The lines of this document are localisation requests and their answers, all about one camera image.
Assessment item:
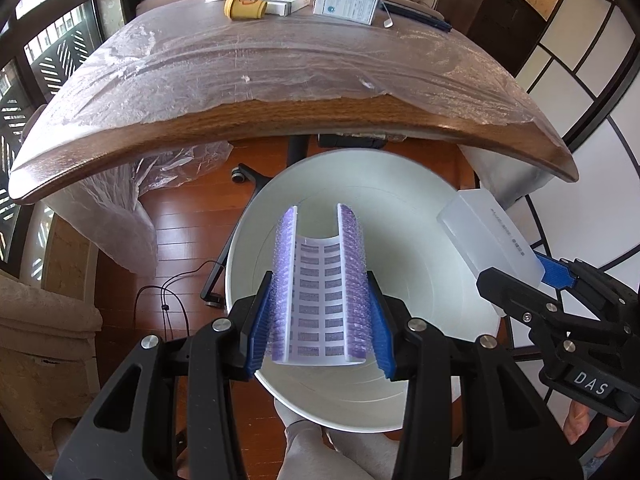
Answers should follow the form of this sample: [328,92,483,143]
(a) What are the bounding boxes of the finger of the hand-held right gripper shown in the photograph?
[537,254,640,321]
[476,267,566,333]

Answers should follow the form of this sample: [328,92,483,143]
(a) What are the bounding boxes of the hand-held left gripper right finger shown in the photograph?
[366,270,583,480]

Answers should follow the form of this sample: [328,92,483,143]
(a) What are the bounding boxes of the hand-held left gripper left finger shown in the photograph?
[52,270,276,480]

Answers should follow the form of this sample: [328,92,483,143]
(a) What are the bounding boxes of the translucent plastic box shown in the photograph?
[436,189,546,318]

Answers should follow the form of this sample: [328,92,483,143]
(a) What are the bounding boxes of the white round bin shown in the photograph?
[225,152,511,433]

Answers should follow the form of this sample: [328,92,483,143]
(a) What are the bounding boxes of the person's right hand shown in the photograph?
[562,400,631,468]

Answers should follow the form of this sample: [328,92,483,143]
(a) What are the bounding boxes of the clear plastic wrapping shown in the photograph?
[457,145,546,211]
[47,140,236,276]

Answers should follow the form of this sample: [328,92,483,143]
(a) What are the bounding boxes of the person's leg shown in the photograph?
[272,395,328,480]
[325,427,406,480]

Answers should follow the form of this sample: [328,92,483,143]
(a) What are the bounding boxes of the wooden table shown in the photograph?
[9,0,578,206]

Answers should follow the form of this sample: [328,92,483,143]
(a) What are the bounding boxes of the white panelled sliding door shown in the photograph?
[515,0,640,361]

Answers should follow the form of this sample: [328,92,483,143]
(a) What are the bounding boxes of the beige armchair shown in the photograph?
[0,270,103,461]

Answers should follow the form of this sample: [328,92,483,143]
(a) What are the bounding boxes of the dark wooden cabinet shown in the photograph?
[435,0,548,51]

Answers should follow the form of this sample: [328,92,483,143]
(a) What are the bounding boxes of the dark blue tablet case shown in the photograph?
[382,1,453,33]

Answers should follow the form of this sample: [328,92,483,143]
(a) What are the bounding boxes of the yellow cup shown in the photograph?
[223,0,268,21]

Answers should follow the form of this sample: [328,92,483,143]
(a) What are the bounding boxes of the flat white carton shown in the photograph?
[259,0,312,17]

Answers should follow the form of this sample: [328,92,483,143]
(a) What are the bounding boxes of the white medicine box blue logo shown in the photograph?
[312,0,383,27]

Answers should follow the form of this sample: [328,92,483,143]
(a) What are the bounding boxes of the dark framed window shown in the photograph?
[0,0,126,281]

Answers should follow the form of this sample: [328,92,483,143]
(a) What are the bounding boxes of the black cable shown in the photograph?
[134,260,226,338]

